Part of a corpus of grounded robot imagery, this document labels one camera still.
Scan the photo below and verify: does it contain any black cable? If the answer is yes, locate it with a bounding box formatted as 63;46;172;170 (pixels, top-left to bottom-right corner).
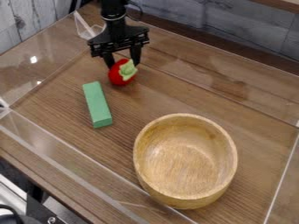
0;204;24;224

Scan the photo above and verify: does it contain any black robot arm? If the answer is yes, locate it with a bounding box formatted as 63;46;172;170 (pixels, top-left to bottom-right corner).
88;0;150;68

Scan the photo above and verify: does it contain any red plush strawberry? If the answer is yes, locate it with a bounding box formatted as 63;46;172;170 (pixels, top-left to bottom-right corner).
108;59;138;86

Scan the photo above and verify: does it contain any wooden bowl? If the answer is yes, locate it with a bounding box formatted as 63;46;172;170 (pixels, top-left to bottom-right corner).
134;113;239;210

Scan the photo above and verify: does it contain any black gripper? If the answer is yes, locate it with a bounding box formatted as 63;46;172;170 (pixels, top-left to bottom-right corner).
88;19;150;68

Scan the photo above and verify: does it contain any black metal bracket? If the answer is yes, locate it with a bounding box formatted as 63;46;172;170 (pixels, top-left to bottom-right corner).
26;195;67;224

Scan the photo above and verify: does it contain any green rectangular block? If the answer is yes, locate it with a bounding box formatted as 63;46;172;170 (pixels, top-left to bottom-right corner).
83;81;112;129

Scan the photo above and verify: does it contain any clear acrylic tray enclosure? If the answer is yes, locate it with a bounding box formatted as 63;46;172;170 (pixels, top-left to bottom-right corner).
0;17;299;224

